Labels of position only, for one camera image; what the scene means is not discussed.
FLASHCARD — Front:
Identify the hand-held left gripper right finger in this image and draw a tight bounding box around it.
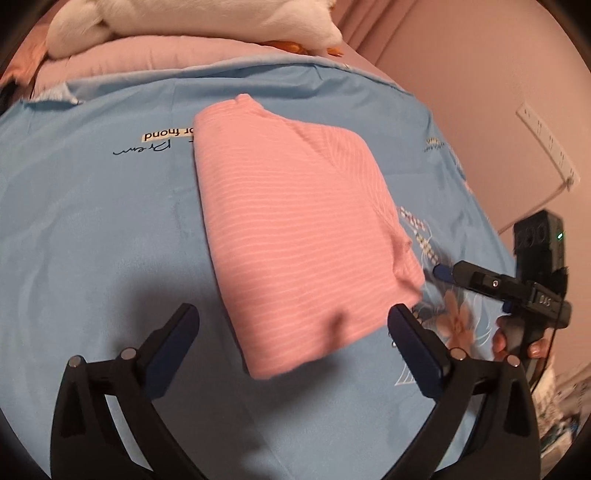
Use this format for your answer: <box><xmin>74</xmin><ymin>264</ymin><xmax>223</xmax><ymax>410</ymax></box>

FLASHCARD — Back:
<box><xmin>387</xmin><ymin>303</ymin><xmax>542</xmax><ymax>480</ymax></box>

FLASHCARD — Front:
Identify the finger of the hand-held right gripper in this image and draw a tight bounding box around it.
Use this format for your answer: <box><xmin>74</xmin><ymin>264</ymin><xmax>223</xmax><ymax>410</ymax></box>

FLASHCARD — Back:
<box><xmin>433</xmin><ymin>260</ymin><xmax>532</xmax><ymax>305</ymax></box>

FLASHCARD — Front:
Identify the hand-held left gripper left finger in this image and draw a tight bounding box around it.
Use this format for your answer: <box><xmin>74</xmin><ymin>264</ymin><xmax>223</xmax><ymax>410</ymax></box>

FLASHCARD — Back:
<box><xmin>50</xmin><ymin>303</ymin><xmax>208</xmax><ymax>480</ymax></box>

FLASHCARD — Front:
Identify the pink striped long-sleeve shirt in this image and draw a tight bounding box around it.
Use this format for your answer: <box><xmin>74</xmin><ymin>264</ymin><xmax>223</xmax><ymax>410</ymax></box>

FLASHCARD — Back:
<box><xmin>192</xmin><ymin>93</ymin><xmax>426</xmax><ymax>381</ymax></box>

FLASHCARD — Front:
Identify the person's right hand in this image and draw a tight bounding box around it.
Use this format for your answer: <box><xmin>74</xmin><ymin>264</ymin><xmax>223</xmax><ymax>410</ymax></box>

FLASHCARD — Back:
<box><xmin>491</xmin><ymin>316</ymin><xmax>555</xmax><ymax>361</ymax></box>

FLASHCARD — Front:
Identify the blue floral blanket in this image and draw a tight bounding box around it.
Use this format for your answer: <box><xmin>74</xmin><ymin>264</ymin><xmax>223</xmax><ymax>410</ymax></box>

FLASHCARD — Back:
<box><xmin>0</xmin><ymin>54</ymin><xmax>525</xmax><ymax>480</ymax></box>

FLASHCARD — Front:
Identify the pink curtain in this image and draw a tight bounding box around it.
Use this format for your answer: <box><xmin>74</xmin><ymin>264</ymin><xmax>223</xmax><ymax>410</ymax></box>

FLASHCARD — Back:
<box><xmin>330</xmin><ymin>0</ymin><xmax>419</xmax><ymax>58</ymax></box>

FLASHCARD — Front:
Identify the white plush goose toy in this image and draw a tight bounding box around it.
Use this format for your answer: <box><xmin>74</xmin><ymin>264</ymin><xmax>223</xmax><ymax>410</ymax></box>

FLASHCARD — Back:
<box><xmin>46</xmin><ymin>0</ymin><xmax>345</xmax><ymax>59</ymax></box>

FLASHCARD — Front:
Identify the thin wall cable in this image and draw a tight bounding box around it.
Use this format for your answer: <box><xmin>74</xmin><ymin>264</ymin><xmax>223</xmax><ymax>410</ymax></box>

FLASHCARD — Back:
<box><xmin>496</xmin><ymin>181</ymin><xmax>575</xmax><ymax>234</ymax></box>

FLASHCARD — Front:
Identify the white wall socket strip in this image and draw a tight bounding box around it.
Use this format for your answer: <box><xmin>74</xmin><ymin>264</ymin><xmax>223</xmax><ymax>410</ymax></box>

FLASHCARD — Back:
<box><xmin>516</xmin><ymin>102</ymin><xmax>581</xmax><ymax>190</ymax></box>

